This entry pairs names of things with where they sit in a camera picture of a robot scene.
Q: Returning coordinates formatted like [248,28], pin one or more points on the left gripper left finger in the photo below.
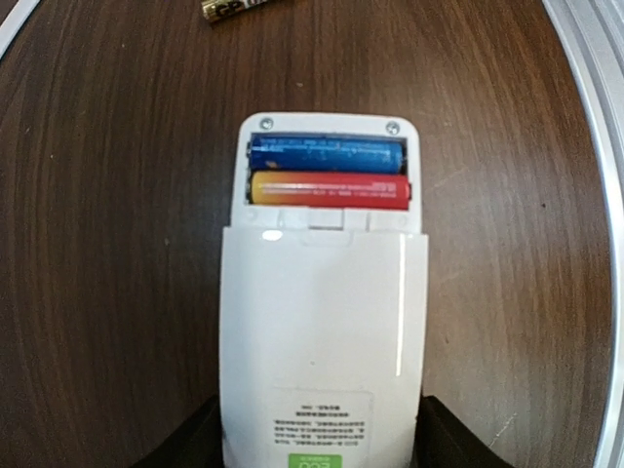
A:
[196,443]

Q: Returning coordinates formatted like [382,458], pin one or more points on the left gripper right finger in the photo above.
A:
[442,440]

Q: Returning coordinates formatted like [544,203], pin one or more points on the white air conditioner remote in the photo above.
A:
[322,315]

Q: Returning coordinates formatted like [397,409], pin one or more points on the white battery cover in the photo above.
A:
[14,21]

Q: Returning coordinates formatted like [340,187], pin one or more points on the red battery in remote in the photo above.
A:
[330,190]

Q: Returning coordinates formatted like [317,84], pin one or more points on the blue battery in remote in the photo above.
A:
[326,154]

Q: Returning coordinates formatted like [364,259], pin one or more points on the gold white battery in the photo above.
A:
[214,11]

